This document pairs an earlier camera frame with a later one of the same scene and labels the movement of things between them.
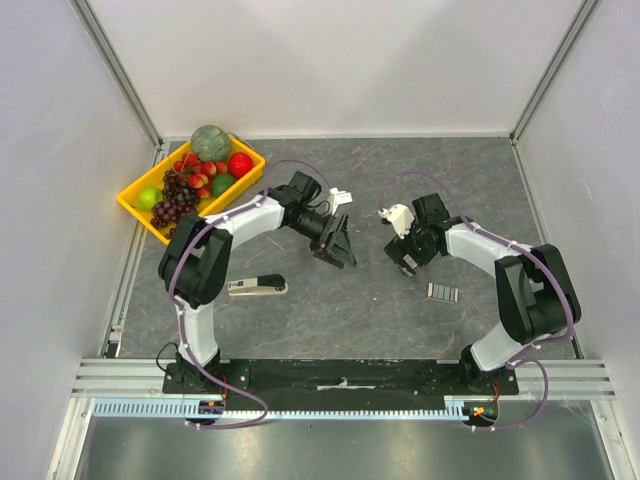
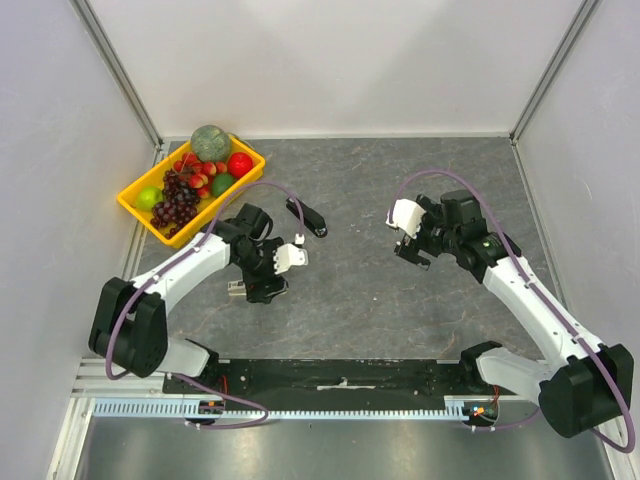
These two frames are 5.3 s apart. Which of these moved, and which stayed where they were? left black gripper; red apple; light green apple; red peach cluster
Moved: left black gripper
Stayed: red peach cluster; red apple; light green apple
